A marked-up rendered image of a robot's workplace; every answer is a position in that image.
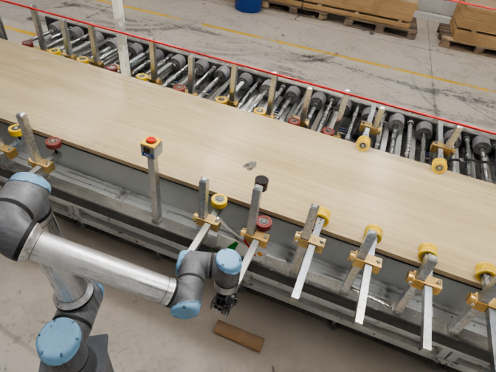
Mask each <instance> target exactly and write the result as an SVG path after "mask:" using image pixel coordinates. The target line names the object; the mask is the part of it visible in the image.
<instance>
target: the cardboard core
mask: <svg viewBox="0 0 496 372"><path fill-rule="evenodd" d="M213 333H215V334H218V335H220V336H222V337H225V338H227V339H229V340H232V341H234V342H237V343H239V344H241V345H244V346H246V347H248V348H251V349H253V350H255V351H258V352H261V349H262V346H263V343H264V340H265V339H264V338H262V337H259V336H257V335H254V334H251V333H249V332H248V331H245V330H242V329H240V328H237V327H235V326H233V325H230V324H228V323H225V322H223V321H221V320H218V321H217V323H216V325H215V328H214V330H213Z"/></svg>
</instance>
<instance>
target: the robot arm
mask: <svg viewBox="0 0 496 372"><path fill-rule="evenodd" d="M50 193H51V186H50V184H49V183H48V181H47V180H45V179H44V178H42V177H41V176H38V175H36V174H34V173H28V172H20V173H15V174H14V175H12V176H11V177H10V179H9V180H7V181H6V182H5V185H4V187H3V188H2V189H1V190H0V253H1V254H2V255H3V256H4V257H6V258H9V259H10V260H13V261H17V262H20V261H24V260H26V259H29V260H31V261H35V262H37V264H38V265H39V267H40V269H41V271H42V272H43V274H44V276H45V278H46V279H47V281H48V283H49V284H50V286H51V287H52V290H53V292H54V293H53V296H52V300H53V303H54V304H55V307H56V308H57V311H56V312H55V315H54V317H53V319H52V321H50V322H48V323H47V324H46V325H45V326H44V327H43V328H42V329H41V330H40V332H39V333H38V336H37V339H36V344H35V345H36V349H37V353H38V356H39V358H40V359H41V361H42V362H43V364H44V365H45V367H46V372H96V370H97V356H96V353H95V352H94V350H93V349H92V348H91V347H90V346H88V345H87V344H86V343H87V341H88V338H89V335H90V333H91V330H92V326H93V325H94V321H95V318H96V316H97V313H98V310H99V308H100V304H101V303H102V301H103V295H104V289H103V286H102V284H103V285H105V286H109V287H111V288H114V289H117V290H120V291H122V292H126V293H129V294H131V295H135V296H137V297H141V298H144V299H146V300H150V301H152V302H155V303H158V304H161V305H163V306H165V307H168V308H170V313H171V314H172V315H173V316H174V317H176V318H179V319H190V318H193V317H195V316H197V315H198V314H199V311H200V307H201V305H202V293H203V288H204V279H205V278H206V279H214V288H215V290H216V294H215V296H214V298H213V300H212V302H211V308H210V309H212V307H213V305H214V304H215V305H214V307H213V308H215V309H217V310H216V314H218V312H219V311H221V313H222V314H225V316H224V318H225V317H226V316H228V314H229V313H230V310H231V309H232V308H233V306H236V304H237V302H238V298H237V297H236V295H237V294H236V293H235V292H236V291H237V289H238V287H239V286H240V284H239V279H240V274H241V268H242V260H241V256H240V255H239V254H238V253H237V252H236V251H235V250H233V249H222V250H220V251H219V252H218V253H214V252H200V251H193V250H182V251H181V252H180V253H179V256H178V258H177V262H176V271H175V273H176V275H177V276H178V278H177V279H175V278H169V277H168V276H165V275H161V274H159V273H157V272H154V271H151V270H149V269H146V268H143V267H141V266H137V265H135V264H132V263H129V262H127V261H124V260H121V259H119V258H115V257H113V256H111V255H107V254H105V253H103V252H99V251H97V250H95V249H92V248H89V247H85V246H84V245H81V244H78V243H75V242H73V241H70V240H67V239H65V237H64V235H63V233H62V231H61V229H60V226H59V224H58V222H57V220H56V218H55V216H54V213H53V211H52V207H51V205H50V203H49V200H48V196H49V195H50ZM214 300H215V302H214Z"/></svg>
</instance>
